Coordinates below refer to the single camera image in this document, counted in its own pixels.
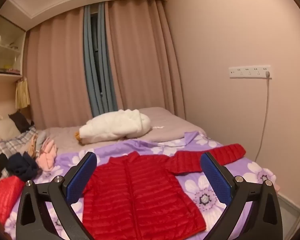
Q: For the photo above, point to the bright red quilted garment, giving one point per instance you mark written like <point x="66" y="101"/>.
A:
<point x="6" y="197"/>

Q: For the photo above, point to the blue curtain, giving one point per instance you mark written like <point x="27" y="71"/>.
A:
<point x="88" y="67"/>

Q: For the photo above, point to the beige pillow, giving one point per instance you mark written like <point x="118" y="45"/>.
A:
<point x="3" y="128"/>

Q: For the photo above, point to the purple floral bed cover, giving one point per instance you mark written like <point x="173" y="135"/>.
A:
<point x="190" y="180"/>

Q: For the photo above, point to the white shelf cabinet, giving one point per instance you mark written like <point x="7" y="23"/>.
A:
<point x="5" y="55"/>

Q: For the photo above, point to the white wall socket strip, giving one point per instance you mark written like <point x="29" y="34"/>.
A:
<point x="247" y="71"/>

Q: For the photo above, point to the yellow tasselled cloth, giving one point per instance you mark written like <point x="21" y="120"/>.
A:
<point x="22" y="95"/>

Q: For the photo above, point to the beige bed sheet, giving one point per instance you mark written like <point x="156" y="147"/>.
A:
<point x="165" y="120"/>

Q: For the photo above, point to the red puffer jacket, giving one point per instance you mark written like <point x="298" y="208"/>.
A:
<point x="140" y="192"/>

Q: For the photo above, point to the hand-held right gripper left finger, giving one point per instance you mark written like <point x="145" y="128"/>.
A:
<point x="80" y="180"/>

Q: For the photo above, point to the pink garment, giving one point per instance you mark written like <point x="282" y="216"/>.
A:
<point x="47" y="155"/>

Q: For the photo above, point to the navy garment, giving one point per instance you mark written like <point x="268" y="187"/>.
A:
<point x="25" y="167"/>

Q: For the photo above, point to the plaid cloth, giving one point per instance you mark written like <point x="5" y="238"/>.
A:
<point x="15" y="142"/>

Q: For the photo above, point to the white goose plush toy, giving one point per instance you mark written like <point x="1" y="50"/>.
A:
<point x="115" y="127"/>

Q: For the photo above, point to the black cloth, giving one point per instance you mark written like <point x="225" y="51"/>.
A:
<point x="20" y="121"/>

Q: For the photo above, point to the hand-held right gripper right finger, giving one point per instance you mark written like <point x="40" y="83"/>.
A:
<point x="216" y="180"/>

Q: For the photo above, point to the beige curtain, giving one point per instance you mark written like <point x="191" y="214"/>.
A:
<point x="55" y="67"/>
<point x="140" y="55"/>

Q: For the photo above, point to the small white cloth scrap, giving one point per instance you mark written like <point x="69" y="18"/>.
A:
<point x="159" y="127"/>

